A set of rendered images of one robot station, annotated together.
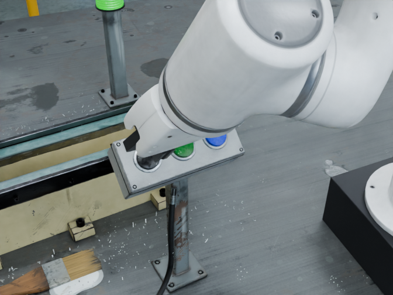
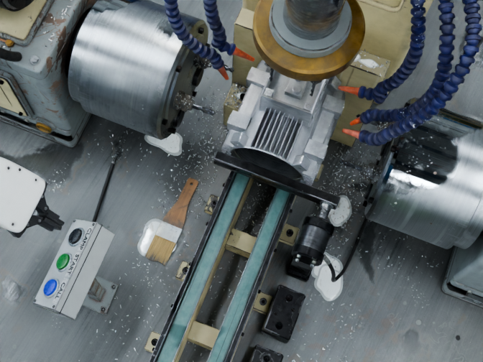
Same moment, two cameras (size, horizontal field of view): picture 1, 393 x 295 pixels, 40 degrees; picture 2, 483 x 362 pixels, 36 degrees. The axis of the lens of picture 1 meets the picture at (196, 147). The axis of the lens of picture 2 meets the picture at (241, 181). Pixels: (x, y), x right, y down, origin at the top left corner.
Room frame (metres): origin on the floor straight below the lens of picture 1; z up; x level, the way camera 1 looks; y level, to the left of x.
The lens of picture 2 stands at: (0.97, 0.04, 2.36)
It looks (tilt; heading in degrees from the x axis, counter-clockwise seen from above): 71 degrees down; 135
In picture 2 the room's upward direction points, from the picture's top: 5 degrees clockwise
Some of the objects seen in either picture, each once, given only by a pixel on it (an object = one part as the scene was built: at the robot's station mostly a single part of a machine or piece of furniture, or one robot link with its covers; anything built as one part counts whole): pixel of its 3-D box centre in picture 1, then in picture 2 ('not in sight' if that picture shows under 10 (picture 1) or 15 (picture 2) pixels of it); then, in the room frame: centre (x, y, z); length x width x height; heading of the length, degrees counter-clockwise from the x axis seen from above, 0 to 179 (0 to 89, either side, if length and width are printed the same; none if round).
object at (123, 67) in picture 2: not in sight; (118, 57); (0.28, 0.34, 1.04); 0.37 x 0.25 x 0.25; 29
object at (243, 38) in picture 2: not in sight; (307, 69); (0.52, 0.65, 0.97); 0.30 x 0.11 x 0.34; 29
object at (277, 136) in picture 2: not in sight; (284, 124); (0.59, 0.52, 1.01); 0.20 x 0.19 x 0.19; 119
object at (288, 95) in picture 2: not in sight; (295, 86); (0.57, 0.55, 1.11); 0.12 x 0.11 x 0.07; 119
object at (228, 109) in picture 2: not in sight; (242, 108); (0.46, 0.52, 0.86); 0.07 x 0.06 x 0.12; 29
